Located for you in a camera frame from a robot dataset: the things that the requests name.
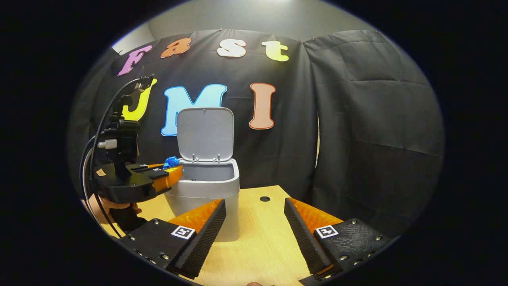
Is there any white desktop garbage bin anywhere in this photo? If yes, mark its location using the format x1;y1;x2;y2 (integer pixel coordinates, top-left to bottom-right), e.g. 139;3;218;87
164;107;240;242

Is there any wooden desktop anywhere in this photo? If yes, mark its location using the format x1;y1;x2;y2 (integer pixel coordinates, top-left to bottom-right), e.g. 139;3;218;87
81;185;346;286

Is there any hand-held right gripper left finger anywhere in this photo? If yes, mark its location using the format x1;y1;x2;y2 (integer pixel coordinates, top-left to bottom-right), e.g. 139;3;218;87
118;199;227;279

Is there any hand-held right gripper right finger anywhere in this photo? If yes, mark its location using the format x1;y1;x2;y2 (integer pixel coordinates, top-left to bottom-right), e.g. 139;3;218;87
284;197;397;279

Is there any black backdrop cloth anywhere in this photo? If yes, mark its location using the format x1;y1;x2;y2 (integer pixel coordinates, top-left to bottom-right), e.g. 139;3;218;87
67;29;445;239

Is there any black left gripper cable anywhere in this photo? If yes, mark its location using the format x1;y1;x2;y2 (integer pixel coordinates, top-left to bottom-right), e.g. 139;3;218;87
79;77;153;239

